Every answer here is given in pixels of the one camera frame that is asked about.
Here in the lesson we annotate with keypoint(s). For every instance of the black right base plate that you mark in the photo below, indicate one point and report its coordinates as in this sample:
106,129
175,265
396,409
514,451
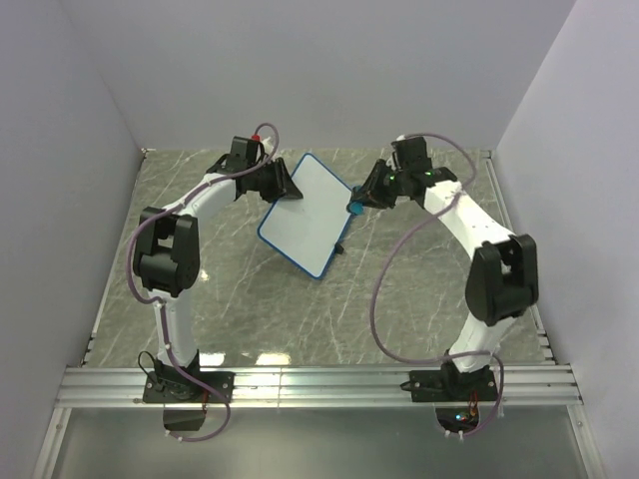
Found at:
448,385

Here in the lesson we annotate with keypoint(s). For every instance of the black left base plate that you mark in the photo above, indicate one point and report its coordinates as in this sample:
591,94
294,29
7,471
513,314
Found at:
174,388

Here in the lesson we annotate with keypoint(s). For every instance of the blue framed whiteboard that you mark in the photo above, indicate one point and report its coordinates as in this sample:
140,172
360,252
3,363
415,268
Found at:
306,231

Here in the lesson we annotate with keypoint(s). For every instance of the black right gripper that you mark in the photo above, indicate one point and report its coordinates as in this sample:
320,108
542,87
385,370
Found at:
373,194

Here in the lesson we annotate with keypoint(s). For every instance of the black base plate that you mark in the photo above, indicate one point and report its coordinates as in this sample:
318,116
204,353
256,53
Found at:
448,385
174,388

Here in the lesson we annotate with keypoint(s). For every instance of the aluminium front rail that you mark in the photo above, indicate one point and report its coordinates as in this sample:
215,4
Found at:
313,387

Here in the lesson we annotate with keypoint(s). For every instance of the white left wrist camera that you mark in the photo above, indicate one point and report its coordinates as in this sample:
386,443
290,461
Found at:
268,142

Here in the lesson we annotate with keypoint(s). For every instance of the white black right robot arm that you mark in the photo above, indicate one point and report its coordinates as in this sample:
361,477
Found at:
502,282

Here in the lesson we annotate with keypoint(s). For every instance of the blue round eraser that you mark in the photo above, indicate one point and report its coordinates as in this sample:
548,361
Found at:
355,208

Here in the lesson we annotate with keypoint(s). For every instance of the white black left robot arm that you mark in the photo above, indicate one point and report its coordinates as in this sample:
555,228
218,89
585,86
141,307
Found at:
164,253

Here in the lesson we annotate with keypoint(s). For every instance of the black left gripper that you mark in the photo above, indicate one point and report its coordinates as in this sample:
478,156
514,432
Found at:
284,185

